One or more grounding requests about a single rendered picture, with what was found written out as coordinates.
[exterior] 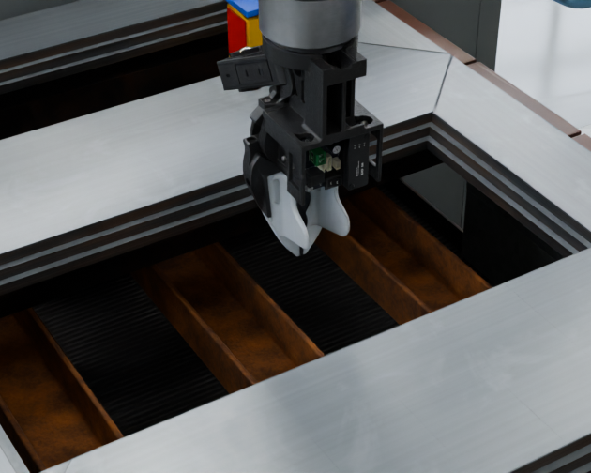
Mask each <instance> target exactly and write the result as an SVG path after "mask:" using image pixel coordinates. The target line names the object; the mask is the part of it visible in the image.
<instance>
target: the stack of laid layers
mask: <svg viewBox="0 0 591 473"><path fill-rule="evenodd" d="M227 4H229V3H228V2H226V1H223V2H220V3H217V4H213V5H209V6H206V7H202V8H196V9H193V10H189V11H185V12H181V13H178V14H175V15H171V16H167V17H164V18H160V19H156V20H153V21H150V22H146V23H139V24H136V25H133V26H129V27H126V28H122V29H118V30H114V31H112V32H108V33H104V34H100V35H97V36H93V37H90V38H84V39H80V40H76V41H72V42H70V43H66V44H62V45H58V46H55V47H52V48H48V49H44V50H41V51H37V52H33V53H28V54H24V55H20V56H16V57H13V58H9V59H6V60H2V61H0V95H2V94H5V93H8V92H12V91H15V90H19V89H22V88H26V87H29V86H32V85H36V84H42V83H46V82H49V81H52V80H55V79H59V78H63V77H66V76H69V75H72V74H76V73H80V72H83V71H87V70H90V69H96V68H99V67H103V66H106V65H110V64H113V63H116V62H120V61H123V60H127V59H131V58H133V57H137V56H140V55H144V54H148V53H153V52H156V51H160V50H164V49H167V48H171V47H174V46H177V45H181V44H184V43H188V42H191V41H194V40H198V39H201V38H207V37H211V36H215V35H217V34H221V33H224V32H228V20H227ZM426 149H428V150H429V151H430V152H432V153H433V155H434V156H436V157H437V158H438V159H440V160H441V161H442V162H444V163H445V164H446V165H447V166H449V167H450V168H451V169H452V170H454V171H455V172H456V173H458V174H459V175H460V176H462V177H463V178H464V179H465V180H467V181H468V182H469V183H471V184H472V185H473V186H474V187H476V188H477V189H478V190H479V191H481V192H482V193H483V194H485V195H486V196H487V197H489V198H490V199H491V200H492V201H494V202H495V203H496V204H497V205H499V206H500V207H501V208H503V209H504V210H505V211H506V212H507V213H508V214H509V215H511V216H512V217H513V218H514V219H516V220H517V221H519V222H520V223H521V224H522V225H524V226H525V227H526V228H527V229H529V230H530V231H531V232H532V233H534V234H535V235H536V236H538V237H539V238H540V239H542V240H543V241H544V242H545V243H547V244H548V245H549V246H550V247H552V248H553V249H554V250H556V251H557V252H558V253H560V254H561V255H562V256H563V257H568V256H570V255H572V254H574V253H577V252H580V251H583V250H585V249H588V248H590V247H591V232H589V231H588V230H587V229H585V228H584V227H583V226H581V225H580V224H579V223H578V222H576V221H575V220H573V219H572V218H571V217H570V216H569V215H568V214H566V213H565V212H564V211H562V210H561V209H560V208H558V207H557V206H555V205H554V204H553V203H551V202H550V201H549V200H547V199H546V198H545V197H543V196H542V195H541V194H539V193H538V192H537V191H535V190H534V189H532V188H531V187H530V186H528V185H527V184H526V183H524V182H523V181H522V180H520V179H519V178H518V177H517V176H515V175H514V174H513V173H511V172H510V171H509V170H508V169H506V168H505V167H504V166H503V165H501V164H500V163H499V162H497V161H496V160H494V159H493V158H492V157H490V156H489V155H488V154H486V153H485V152H484V151H482V150H481V149H480V148H478V147H477V146H476V145H474V144H473V143H471V142H470V141H469V140H467V139H466V138H465V137H463V136H462V135H461V134H459V133H458V132H457V131H456V130H454V129H453V128H452V127H451V126H449V125H448V124H447V123H445V122H444V121H443V120H441V119H440V118H439V117H438V116H436V115H435V114H434V111H433V113H430V114H425V115H423V116H420V117H417V118H414V119H411V120H407V121H404V122H401V123H399V124H396V125H393V126H390V127H387V128H384V131H383V151H382V164H385V163H388V162H391V161H394V160H398V159H401V158H403V157H406V156H409V155H412V154H415V153H417V152H420V151H423V150H426ZM256 207H258V205H257V204H256V202H255V200H254V198H253V196H252V194H251V193H250V190H249V188H248V186H247V184H246V182H245V179H244V175H241V176H238V177H235V178H232V179H228V180H225V181H222V182H220V183H217V184H214V185H211V186H208V187H205V188H202V189H199V190H197V191H192V192H189V193H186V194H183V195H180V196H177V197H175V198H172V199H169V200H166V201H163V202H160V203H157V204H154V205H152V206H147V207H144V208H140V209H137V210H134V211H131V212H129V213H126V214H123V215H120V216H117V217H114V218H111V219H108V220H106V221H101V222H98V223H95V224H92V225H89V226H86V227H84V228H81V229H78V230H75V231H72V232H69V233H66V234H63V235H61V236H56V237H53V238H49V239H46V240H43V241H40V242H38V243H35V244H32V245H29V246H26V247H23V248H20V249H18V250H15V251H12V252H7V253H4V254H1V255H0V296H2V295H4V294H7V293H10V292H13V291H15V290H18V289H21V288H24V287H26V286H29V285H32V284H35V283H38V282H43V281H46V280H48V279H50V278H53V277H56V276H59V275H62V274H65V273H68V272H71V271H73V270H76V269H79V268H81V267H86V266H89V265H92V264H95V263H97V262H100V261H103V260H106V259H109V258H112V257H114V256H117V255H119V254H122V253H125V252H130V251H133V250H136V249H139V248H141V247H143V246H146V245H149V244H152V243H155V242H158V241H161V240H163V239H166V238H169V237H174V236H176V235H179V234H182V233H185V232H187V231H190V230H193V229H196V228H199V227H202V226H205V225H208V224H209V223H212V222H215V221H220V220H223V219H226V218H229V217H232V216H234V215H237V214H240V213H242V212H245V211H248V210H251V209H254V208H256ZM0 445H1V447H2V448H3V450H4V452H5V453H6V455H7V457H8V459H9V460H10V462H11V463H12V465H13V466H14V468H15V470H16V471H17V473H30V472H29V471H28V469H27V467H26V466H25V464H24V463H23V460H22V459H21V457H20V455H19V454H18V452H17V451H16V450H15V448H14V447H13V445H12V443H11V442H10V440H9V438H8V436H7V435H6V433H5V431H4V430H3V428H2V426H1V425H0ZM511 473H591V435H588V436H586V437H584V438H582V439H580V440H578V441H576V442H574V443H572V444H570V445H568V446H566V447H564V448H562V449H560V450H557V451H555V452H553V453H551V454H549V455H547V456H545V457H543V458H540V459H538V460H536V461H535V462H533V463H531V464H529V465H526V466H524V467H522V468H520V469H518V470H515V471H513V472H511Z"/></svg>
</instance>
